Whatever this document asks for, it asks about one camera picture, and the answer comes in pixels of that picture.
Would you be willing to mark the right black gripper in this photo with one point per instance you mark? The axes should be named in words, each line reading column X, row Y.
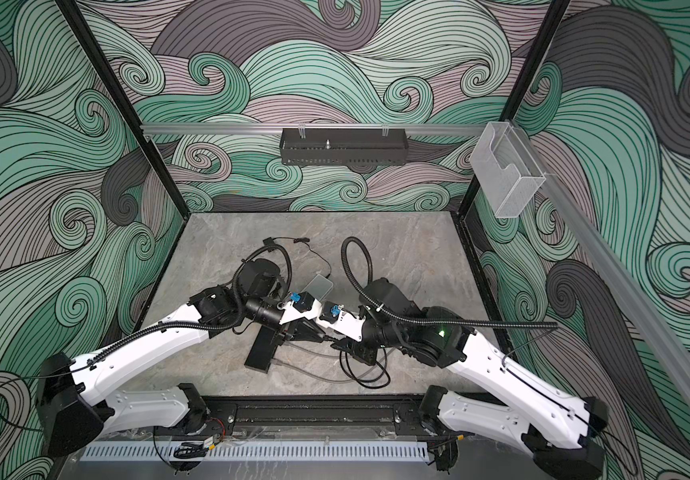
column 358, row 349

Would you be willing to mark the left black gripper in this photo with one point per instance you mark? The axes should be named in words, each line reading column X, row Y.
column 306, row 333

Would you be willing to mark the white network switch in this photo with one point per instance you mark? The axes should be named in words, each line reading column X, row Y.
column 319, row 287

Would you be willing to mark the black network switch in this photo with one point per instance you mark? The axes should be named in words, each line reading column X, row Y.
column 263, row 350

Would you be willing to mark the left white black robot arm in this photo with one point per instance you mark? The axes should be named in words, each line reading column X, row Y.
column 257, row 291

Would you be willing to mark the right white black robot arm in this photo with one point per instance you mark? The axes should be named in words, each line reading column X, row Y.
column 560, row 431

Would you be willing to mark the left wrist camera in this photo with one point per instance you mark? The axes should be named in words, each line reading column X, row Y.
column 300, row 306

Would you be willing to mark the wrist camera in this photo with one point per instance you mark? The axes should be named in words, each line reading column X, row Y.
column 336, row 318
column 300, row 306

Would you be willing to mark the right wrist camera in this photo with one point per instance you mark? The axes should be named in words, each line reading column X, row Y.
column 336, row 318

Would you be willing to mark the white slotted cable duct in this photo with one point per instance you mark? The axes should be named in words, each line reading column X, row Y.
column 265, row 451

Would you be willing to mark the black wall tray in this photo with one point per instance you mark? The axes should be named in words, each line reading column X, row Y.
column 357, row 148

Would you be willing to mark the clear plastic wall holder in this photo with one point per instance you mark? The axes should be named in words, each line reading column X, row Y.
column 506, row 165

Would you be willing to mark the aluminium wall rail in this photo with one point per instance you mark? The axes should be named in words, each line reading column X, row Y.
column 237, row 128

